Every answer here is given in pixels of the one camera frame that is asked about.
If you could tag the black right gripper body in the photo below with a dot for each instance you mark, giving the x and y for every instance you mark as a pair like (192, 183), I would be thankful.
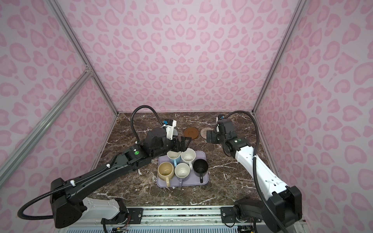
(216, 137)

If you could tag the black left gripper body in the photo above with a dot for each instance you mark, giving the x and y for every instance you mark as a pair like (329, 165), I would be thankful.
(169, 145)

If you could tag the yellow beige mug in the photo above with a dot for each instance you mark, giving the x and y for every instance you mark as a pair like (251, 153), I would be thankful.
(166, 172)

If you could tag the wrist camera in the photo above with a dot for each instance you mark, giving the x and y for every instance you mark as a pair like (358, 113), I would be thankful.
(169, 125)
(220, 117)

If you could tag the white speckled mug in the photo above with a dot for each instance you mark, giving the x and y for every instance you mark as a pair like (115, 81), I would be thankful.
(188, 157)

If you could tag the multicolour braided round coaster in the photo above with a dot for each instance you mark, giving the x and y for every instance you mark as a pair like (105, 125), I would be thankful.
(204, 131)

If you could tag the aluminium frame strut right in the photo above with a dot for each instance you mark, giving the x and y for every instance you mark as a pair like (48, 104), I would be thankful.
(294, 21)

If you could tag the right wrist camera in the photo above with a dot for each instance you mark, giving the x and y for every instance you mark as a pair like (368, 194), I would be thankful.
(220, 117)

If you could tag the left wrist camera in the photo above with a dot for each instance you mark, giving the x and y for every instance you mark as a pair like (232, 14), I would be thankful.
(169, 125)

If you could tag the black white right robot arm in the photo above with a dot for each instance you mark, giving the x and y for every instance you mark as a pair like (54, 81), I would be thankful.
(280, 205)

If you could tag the light blue mug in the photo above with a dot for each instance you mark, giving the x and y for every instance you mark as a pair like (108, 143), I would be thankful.
(174, 157)

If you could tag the black mug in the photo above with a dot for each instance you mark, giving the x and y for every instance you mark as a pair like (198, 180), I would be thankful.
(200, 168)

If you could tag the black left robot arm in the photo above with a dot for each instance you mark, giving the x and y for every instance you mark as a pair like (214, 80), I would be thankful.
(67, 201)

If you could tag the aluminium frame struts left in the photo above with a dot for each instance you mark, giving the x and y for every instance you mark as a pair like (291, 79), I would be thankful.
(18, 155)

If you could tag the brown wooden round coaster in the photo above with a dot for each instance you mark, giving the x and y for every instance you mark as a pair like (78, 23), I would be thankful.
(191, 132)

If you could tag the lilac white mug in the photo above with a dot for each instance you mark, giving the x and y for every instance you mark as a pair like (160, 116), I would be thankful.
(182, 171)

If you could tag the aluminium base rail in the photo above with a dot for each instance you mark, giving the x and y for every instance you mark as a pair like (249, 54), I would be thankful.
(174, 219)

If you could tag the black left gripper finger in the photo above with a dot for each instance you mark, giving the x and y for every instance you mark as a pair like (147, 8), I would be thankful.
(185, 142)
(178, 143)

